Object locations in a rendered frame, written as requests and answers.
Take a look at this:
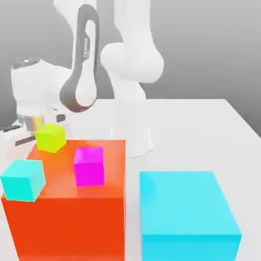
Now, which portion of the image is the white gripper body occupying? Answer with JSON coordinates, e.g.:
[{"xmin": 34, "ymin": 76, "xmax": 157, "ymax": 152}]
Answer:
[{"xmin": 0, "ymin": 130, "xmax": 38, "ymax": 162}]

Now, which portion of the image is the small yellow-green cube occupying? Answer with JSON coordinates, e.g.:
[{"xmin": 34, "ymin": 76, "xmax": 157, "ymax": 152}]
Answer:
[{"xmin": 34, "ymin": 122, "xmax": 67, "ymax": 154}]

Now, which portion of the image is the small turquoise cube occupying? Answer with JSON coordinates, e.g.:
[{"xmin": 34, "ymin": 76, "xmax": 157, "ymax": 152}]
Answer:
[{"xmin": 0, "ymin": 159, "xmax": 46, "ymax": 202}]

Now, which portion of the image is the small magenta cube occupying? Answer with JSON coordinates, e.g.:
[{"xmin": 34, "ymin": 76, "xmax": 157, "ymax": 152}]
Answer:
[{"xmin": 73, "ymin": 146, "xmax": 105, "ymax": 188}]

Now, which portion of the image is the large orange box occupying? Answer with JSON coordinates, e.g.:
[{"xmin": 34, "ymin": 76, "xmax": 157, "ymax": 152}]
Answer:
[{"xmin": 1, "ymin": 139, "xmax": 126, "ymax": 261}]

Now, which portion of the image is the large cyan box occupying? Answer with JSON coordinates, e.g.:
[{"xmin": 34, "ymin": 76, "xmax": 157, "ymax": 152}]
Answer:
[{"xmin": 139, "ymin": 171, "xmax": 243, "ymax": 261}]

